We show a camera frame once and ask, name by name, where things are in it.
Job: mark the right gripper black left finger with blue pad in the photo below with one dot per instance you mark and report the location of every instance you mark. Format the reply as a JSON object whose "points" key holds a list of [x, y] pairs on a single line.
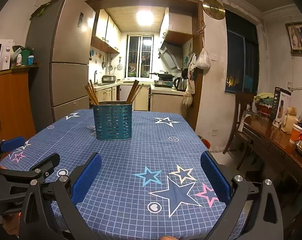
{"points": [[37, 218]]}

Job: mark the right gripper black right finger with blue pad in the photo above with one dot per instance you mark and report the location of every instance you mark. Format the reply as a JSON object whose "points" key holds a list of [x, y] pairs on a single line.
{"points": [[264, 220]]}

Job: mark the kitchen window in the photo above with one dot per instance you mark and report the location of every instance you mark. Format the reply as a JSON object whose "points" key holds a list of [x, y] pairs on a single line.
{"points": [[139, 56]]}

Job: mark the kitchen range hood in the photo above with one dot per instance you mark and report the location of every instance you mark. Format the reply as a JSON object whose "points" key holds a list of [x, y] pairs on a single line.
{"points": [[171, 56]]}

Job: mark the person's left hand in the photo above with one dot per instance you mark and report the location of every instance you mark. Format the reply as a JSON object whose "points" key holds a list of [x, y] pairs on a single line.
{"points": [[11, 223]]}

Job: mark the dark wooden side table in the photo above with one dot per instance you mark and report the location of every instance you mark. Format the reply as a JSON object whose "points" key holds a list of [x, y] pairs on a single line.
{"points": [[272, 145]]}

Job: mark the orange paper cup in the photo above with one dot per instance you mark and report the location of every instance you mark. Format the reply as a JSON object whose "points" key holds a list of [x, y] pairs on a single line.
{"points": [[295, 133]]}

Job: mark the brown wooden cabinet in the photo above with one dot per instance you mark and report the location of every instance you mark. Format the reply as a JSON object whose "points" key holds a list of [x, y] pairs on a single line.
{"points": [[15, 109]]}

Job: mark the blue star checked tablecloth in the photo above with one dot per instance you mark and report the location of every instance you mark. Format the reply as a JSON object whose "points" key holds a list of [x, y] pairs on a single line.
{"points": [[149, 186]]}

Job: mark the teal metal utensil holder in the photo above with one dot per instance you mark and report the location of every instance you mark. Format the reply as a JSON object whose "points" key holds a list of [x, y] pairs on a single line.
{"points": [[113, 120]]}

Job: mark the wooden chopstick far left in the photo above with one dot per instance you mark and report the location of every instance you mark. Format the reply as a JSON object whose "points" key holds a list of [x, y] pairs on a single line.
{"points": [[91, 95]]}

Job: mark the wooden chair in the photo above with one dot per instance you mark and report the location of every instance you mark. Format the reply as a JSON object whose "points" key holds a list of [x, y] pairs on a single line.
{"points": [[243, 102]]}

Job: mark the black product box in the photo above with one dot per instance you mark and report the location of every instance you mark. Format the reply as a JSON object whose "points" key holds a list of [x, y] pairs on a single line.
{"points": [[280, 104]]}

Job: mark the blue lidded jar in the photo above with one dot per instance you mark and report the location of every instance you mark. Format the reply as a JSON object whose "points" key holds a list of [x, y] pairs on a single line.
{"points": [[30, 60]]}

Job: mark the wooden chopstick centre right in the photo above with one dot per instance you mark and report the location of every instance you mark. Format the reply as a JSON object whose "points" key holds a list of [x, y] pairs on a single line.
{"points": [[132, 91]]}

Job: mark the white bottle on cabinet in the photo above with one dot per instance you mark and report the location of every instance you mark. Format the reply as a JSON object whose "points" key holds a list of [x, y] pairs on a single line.
{"points": [[19, 60]]}

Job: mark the steel electric kettle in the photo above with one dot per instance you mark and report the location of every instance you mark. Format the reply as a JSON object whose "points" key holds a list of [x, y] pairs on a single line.
{"points": [[180, 84]]}

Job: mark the white microwave oven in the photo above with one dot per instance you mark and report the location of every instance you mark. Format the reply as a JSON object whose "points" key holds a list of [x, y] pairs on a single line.
{"points": [[5, 53]]}

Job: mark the white hanging plastic bag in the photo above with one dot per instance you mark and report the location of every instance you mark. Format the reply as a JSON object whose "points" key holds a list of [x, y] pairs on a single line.
{"points": [[203, 61]]}

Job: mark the grey tall refrigerator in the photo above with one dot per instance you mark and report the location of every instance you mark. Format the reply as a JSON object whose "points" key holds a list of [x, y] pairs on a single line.
{"points": [[59, 37]]}

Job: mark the black wok on stove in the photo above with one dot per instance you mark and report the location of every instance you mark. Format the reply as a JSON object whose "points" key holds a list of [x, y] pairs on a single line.
{"points": [[164, 76]]}

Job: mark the dark window with frame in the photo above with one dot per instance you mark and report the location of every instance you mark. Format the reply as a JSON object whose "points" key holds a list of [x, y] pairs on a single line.
{"points": [[242, 55]]}

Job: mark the framed wall picture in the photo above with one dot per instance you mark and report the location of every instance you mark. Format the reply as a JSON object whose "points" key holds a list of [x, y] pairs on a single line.
{"points": [[294, 30]]}

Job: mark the round brass wall clock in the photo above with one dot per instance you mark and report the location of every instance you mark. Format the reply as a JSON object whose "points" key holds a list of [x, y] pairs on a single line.
{"points": [[214, 9]]}

